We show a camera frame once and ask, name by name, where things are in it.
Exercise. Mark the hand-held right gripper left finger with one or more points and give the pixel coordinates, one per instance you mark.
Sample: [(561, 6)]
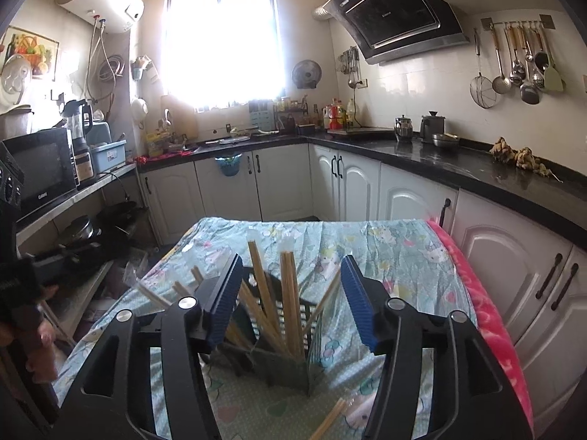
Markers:
[(224, 302)]

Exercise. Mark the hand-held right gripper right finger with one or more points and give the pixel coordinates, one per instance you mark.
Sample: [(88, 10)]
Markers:
[(360, 302)]

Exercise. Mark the bunch of wooden chopsticks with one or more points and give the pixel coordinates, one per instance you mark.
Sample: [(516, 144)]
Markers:
[(289, 307)]

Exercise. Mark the green perforated plastic basket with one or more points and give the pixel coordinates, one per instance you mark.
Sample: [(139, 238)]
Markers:
[(279, 371)]

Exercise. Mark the person's left hand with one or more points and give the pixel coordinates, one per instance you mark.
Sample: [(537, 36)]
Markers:
[(43, 343)]

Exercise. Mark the black microwave oven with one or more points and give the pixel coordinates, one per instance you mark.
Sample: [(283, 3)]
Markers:
[(41, 169)]

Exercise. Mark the cartoon cat printed cloth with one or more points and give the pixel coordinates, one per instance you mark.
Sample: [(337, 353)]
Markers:
[(403, 256)]

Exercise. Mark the steel pressure cooker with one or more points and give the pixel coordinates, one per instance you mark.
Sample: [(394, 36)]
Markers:
[(80, 231)]

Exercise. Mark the black blender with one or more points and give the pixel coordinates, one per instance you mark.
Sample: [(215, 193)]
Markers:
[(79, 123)]

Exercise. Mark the glass pot lid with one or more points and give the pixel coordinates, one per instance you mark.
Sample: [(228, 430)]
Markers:
[(16, 82)]

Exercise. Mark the blue plastic dish tub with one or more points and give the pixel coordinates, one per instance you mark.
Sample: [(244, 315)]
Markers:
[(108, 156)]

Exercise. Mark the black wok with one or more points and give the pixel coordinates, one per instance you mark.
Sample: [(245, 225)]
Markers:
[(117, 215)]

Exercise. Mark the white kitchen cabinet unit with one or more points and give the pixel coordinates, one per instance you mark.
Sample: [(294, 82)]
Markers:
[(403, 192)]

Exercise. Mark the pink fleece blanket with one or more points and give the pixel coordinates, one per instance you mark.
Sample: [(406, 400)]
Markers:
[(486, 302)]

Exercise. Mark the blue hanging waste bin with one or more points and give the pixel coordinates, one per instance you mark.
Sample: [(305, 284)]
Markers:
[(228, 167)]

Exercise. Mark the black stone countertop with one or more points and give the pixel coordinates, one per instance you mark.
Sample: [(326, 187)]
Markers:
[(458, 165)]

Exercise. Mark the black induction cooktop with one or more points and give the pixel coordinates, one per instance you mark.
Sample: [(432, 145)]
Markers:
[(362, 131)]

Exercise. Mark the glass teapot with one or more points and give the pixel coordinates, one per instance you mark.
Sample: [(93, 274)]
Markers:
[(403, 129)]

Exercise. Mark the steel bowl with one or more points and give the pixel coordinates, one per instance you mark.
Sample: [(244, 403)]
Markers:
[(445, 140)]

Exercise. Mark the cooking oil bottles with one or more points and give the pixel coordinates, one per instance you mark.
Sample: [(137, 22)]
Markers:
[(339, 117)]

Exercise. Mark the black electric kettle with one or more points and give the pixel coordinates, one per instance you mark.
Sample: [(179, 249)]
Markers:
[(433, 127)]

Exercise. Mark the ginger roots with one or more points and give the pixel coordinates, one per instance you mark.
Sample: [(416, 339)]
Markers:
[(518, 156)]

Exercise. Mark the bright kitchen window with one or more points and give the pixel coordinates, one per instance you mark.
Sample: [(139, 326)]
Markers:
[(220, 46)]

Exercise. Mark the row of hanging metal ladles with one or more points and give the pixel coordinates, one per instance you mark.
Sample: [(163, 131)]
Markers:
[(518, 68)]

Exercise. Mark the black glass range hood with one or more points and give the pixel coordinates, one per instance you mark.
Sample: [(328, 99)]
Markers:
[(394, 13)]

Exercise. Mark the fruit wall poster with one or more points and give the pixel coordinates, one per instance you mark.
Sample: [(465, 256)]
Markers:
[(34, 50)]

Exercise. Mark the small wall fan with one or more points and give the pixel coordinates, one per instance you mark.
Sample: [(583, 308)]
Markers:
[(306, 73)]

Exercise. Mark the metal utensil rail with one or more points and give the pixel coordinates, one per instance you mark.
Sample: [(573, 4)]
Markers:
[(516, 21)]

